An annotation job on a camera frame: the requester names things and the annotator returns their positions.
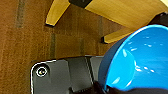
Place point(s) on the blue bowl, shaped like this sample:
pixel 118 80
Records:
pixel 143 56

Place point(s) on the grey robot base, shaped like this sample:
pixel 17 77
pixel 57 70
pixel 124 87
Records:
pixel 66 76

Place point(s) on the white table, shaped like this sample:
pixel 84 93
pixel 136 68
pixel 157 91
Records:
pixel 110 13

